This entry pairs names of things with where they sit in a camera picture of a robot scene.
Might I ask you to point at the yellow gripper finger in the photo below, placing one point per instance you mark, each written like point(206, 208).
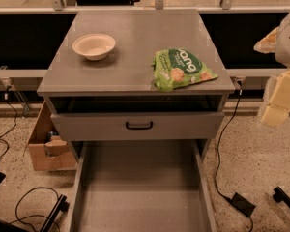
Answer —
point(268, 43)
point(277, 101)

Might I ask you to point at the green rice chip bag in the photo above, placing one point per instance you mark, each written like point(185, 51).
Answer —
point(176, 68)

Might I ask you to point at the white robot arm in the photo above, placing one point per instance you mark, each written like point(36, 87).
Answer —
point(282, 53)

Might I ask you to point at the grey top drawer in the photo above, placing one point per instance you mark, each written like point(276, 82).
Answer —
point(111, 126)

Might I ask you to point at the grey drawer cabinet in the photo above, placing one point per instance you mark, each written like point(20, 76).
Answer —
point(127, 71)

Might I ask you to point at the open grey middle drawer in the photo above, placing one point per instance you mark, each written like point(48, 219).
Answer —
point(141, 186)

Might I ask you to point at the black stand leg right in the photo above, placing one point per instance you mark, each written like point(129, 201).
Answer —
point(280, 196)

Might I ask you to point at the black stand leg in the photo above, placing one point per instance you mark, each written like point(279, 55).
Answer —
point(61, 205)
point(280, 196)

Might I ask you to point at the black power adapter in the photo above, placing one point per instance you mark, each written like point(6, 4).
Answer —
point(242, 205)

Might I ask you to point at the white paper bowl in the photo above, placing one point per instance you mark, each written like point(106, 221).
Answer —
point(94, 47)

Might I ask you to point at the cardboard box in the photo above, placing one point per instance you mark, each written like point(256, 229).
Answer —
point(48, 152)

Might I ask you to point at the black stand leg left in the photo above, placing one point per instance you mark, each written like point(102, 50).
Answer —
point(61, 205)

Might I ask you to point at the black drawer handle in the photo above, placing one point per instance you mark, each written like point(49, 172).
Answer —
point(139, 127)

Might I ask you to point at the metal railing frame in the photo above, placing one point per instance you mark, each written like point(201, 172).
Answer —
point(30, 33)

